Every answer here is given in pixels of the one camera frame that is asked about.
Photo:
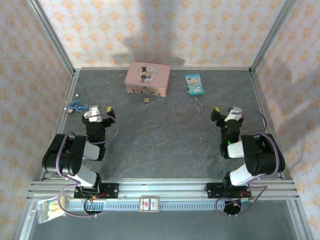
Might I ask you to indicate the brass padlock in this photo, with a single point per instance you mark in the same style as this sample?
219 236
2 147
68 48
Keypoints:
146 98

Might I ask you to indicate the pink cartoon couple box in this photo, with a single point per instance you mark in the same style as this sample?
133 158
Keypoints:
147 75

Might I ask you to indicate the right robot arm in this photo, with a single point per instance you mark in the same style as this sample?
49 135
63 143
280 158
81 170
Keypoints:
262 155

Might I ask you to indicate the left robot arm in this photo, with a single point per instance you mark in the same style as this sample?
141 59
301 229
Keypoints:
72 155

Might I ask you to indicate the blue toy stethoscope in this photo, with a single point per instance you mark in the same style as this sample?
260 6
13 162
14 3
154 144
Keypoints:
77 106

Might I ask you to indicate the blue snack packet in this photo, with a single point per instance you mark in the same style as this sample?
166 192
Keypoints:
194 83

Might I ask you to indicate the clear plastic snack bag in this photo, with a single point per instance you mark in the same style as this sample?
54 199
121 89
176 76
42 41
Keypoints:
50 208

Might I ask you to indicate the red and white label card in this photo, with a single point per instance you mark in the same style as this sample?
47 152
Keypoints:
149 204

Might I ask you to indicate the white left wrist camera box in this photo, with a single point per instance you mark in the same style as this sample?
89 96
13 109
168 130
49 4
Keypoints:
92 113

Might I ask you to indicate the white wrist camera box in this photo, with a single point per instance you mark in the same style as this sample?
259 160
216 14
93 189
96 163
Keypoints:
234 112
92 113

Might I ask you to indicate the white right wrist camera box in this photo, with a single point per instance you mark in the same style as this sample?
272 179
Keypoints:
234 112

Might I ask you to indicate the aluminium table edge rail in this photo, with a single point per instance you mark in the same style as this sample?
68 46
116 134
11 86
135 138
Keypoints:
262 110
63 120

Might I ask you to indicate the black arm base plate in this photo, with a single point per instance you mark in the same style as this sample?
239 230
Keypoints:
110 191
215 190

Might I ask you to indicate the aluminium frame post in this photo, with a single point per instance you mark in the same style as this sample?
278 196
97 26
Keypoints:
271 37
53 40

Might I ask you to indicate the aluminium mounting rail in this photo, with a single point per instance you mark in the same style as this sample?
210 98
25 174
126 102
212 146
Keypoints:
162 186

